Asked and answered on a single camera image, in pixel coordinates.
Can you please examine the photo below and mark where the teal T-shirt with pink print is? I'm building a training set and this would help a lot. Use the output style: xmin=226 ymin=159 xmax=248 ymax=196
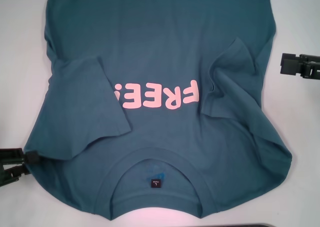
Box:
xmin=23 ymin=0 xmax=293 ymax=214

